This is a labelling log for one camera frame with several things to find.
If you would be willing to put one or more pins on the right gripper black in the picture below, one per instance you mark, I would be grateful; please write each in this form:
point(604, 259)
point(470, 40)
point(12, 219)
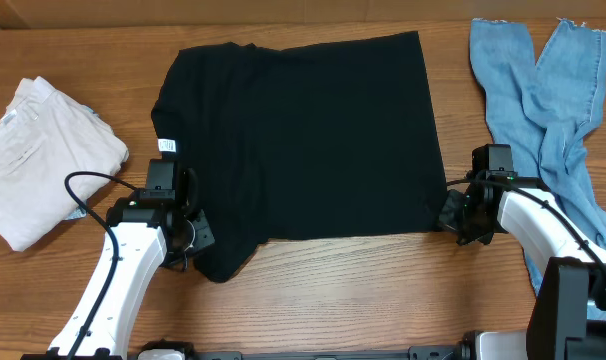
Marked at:
point(447, 219)

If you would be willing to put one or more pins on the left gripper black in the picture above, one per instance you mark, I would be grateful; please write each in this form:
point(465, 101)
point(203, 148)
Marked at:
point(205, 236)

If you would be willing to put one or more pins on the light blue denim jeans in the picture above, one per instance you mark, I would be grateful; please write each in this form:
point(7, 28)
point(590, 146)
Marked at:
point(544, 105)

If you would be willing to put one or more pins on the black t-shirt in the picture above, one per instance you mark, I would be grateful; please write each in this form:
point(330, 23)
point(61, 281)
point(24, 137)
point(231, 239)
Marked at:
point(323, 141)

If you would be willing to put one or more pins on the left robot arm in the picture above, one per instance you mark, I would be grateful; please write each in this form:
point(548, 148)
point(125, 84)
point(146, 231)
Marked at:
point(145, 231)

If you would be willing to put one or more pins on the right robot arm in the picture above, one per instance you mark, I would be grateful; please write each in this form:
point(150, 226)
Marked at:
point(568, 320)

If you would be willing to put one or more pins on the light blue patterned folded cloth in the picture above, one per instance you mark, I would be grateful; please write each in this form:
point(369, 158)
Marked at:
point(78, 213)

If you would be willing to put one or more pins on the folded beige trousers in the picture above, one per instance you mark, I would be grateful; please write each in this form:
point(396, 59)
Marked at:
point(44, 136)

